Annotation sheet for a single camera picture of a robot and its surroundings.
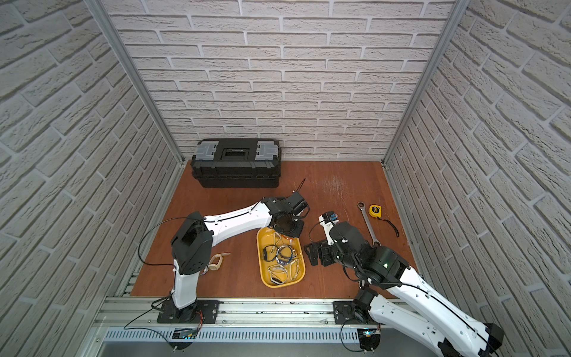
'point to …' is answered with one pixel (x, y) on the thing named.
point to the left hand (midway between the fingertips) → (303, 233)
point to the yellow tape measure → (375, 210)
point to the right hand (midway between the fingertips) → (319, 244)
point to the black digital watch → (270, 252)
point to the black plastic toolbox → (237, 163)
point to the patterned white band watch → (276, 281)
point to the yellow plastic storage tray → (291, 273)
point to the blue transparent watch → (285, 254)
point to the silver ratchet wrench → (361, 205)
